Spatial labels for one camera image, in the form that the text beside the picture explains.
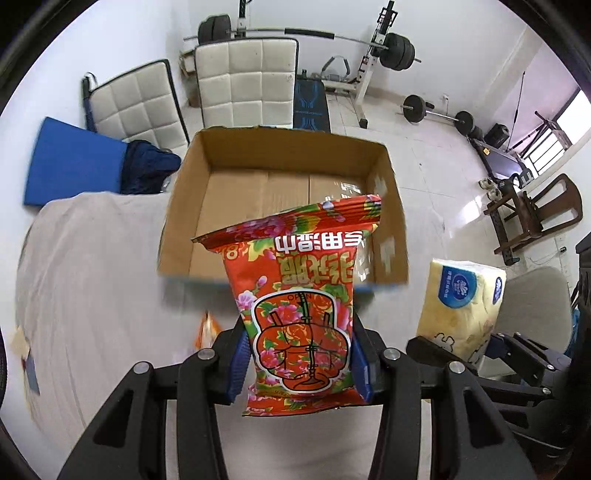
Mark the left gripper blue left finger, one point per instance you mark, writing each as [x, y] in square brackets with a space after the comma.
[238, 365]

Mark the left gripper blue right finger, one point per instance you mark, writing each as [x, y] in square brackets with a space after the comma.
[360, 368]

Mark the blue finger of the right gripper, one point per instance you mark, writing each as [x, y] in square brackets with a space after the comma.
[497, 348]

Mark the orange snack packet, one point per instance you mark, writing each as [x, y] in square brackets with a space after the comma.
[207, 331]

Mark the yellow tissue pack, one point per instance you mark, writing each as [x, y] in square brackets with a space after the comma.
[461, 307]

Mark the red snack packet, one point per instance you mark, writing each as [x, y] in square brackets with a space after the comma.
[291, 275]

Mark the grey plastic chair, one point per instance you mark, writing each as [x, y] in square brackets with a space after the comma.
[537, 305]

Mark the dark wooden chair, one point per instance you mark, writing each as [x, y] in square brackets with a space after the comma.
[559, 206]

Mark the grey table cloth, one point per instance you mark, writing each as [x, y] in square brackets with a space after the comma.
[91, 304]

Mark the open cardboard box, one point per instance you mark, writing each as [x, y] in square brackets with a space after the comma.
[231, 175]

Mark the black treadmill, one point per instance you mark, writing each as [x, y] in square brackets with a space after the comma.
[499, 164]

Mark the dark blue garment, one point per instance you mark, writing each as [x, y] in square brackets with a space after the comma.
[145, 168]

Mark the blue phone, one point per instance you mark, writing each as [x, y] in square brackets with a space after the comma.
[30, 373]

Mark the beige paper scrap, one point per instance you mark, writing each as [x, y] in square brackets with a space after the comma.
[19, 344]

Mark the black blue bench pad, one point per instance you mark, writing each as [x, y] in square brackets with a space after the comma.
[311, 110]

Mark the blue foam mat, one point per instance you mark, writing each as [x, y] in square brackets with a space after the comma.
[68, 160]

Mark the small barbell on floor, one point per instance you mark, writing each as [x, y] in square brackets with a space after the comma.
[415, 109]

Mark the left white padded chair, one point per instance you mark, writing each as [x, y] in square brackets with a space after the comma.
[141, 104]

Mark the white padded chair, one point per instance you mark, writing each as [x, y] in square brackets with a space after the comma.
[247, 82]
[141, 104]

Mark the right white padded chair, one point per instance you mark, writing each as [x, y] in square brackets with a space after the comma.
[247, 82]

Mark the white weight bench rack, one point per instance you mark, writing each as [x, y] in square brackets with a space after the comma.
[356, 87]

